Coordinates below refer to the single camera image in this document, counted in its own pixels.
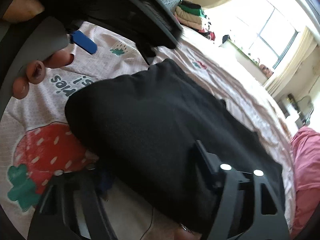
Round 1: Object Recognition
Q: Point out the black IKISS sweatshirt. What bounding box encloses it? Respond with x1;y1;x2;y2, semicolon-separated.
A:
65;59;289;239

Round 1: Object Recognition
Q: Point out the stack of folded clothes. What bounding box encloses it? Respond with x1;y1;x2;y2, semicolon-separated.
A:
174;0;215;41

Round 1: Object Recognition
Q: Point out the person's right hand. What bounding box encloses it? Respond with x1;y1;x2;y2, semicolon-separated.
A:
174;224;202;240

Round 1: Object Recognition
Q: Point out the person's left hand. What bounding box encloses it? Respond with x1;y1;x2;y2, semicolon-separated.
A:
2;0;75;100

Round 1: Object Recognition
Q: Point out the pink strawberry print quilt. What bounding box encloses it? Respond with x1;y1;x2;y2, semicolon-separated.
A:
1;23;296;238

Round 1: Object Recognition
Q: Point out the pink rolled blanket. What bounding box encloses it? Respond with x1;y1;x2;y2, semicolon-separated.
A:
291;126;319;238

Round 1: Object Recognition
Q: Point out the white side desk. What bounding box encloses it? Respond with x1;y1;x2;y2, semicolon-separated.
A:
278;93;314;129

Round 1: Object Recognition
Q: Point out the window sill clutter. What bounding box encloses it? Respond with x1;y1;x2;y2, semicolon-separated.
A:
220;35;274;85

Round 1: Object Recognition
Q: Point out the black framed window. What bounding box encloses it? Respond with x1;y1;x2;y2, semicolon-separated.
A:
251;8;298;69

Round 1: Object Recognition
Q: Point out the cream curtain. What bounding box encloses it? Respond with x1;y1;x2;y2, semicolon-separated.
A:
264;27;317;98

